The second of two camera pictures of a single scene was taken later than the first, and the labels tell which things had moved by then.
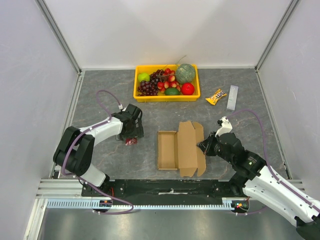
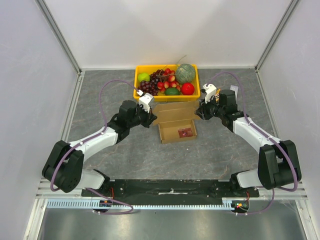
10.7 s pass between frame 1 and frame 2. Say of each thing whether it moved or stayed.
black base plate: stayed
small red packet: moved
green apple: stayed
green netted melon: stayed
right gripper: moved
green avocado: stayed
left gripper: moved
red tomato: stayed
